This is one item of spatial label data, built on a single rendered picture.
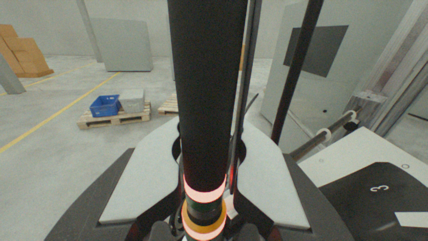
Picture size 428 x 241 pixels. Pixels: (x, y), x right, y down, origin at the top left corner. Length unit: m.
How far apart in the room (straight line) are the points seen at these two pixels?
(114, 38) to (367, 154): 7.60
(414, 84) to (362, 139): 0.36
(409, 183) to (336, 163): 0.27
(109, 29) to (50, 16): 7.03
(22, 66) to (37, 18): 6.58
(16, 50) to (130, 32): 3.61
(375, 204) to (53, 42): 14.67
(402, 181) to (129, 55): 7.54
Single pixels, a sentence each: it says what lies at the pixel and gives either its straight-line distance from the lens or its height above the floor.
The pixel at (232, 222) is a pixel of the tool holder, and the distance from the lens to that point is 0.20.
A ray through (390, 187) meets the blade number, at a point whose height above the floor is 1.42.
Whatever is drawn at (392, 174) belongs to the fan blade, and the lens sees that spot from 0.30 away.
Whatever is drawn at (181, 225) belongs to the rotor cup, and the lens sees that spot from 0.38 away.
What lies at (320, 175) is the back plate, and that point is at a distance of 0.54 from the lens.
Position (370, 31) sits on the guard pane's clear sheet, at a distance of 1.05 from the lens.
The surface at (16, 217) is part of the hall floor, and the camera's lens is 2.49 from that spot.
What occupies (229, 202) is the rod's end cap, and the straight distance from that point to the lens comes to 0.20.
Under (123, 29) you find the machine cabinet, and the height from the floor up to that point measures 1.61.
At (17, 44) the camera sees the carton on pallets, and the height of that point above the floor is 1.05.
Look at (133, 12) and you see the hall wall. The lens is 12.64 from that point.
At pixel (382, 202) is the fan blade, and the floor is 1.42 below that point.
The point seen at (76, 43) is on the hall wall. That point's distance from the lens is 13.98.
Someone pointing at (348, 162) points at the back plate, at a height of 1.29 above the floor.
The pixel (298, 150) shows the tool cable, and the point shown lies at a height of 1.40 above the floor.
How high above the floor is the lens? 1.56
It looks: 31 degrees down
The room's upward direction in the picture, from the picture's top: 3 degrees clockwise
